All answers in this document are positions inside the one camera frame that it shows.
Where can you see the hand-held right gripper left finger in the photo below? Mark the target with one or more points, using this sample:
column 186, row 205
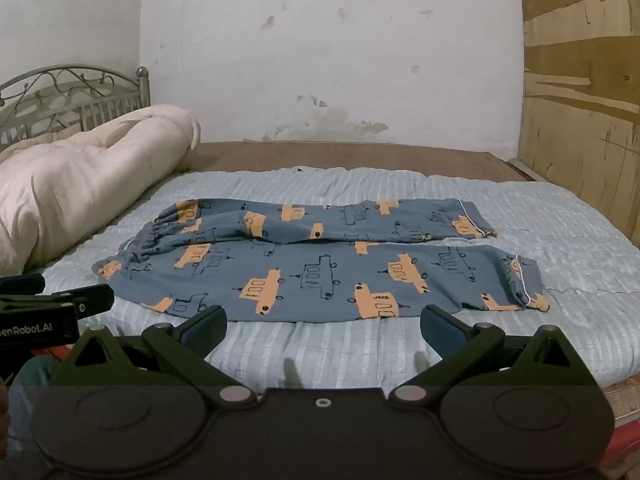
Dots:
column 205, row 324

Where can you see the grey metal bed headboard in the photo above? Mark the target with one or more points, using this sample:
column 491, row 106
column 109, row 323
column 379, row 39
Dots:
column 143, row 90

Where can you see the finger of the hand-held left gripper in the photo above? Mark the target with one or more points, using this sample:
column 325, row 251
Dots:
column 87, row 297

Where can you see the light blue quilted blanket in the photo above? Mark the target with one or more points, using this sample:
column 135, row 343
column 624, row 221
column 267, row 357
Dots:
column 575, row 260

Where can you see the plywood panel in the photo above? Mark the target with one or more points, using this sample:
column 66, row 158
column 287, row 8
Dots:
column 575, row 110

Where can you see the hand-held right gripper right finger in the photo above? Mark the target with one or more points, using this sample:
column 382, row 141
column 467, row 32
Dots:
column 441, row 325

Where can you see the cream rolled comforter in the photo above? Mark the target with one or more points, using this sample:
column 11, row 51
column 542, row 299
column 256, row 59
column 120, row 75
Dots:
column 75, row 185

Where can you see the brown wooden bed frame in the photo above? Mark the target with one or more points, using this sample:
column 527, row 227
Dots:
column 350, row 157

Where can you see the blue car print pants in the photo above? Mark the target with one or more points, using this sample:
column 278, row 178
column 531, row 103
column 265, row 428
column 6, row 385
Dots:
column 320, row 260

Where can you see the red item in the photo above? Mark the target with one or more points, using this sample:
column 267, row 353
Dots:
column 627, row 442

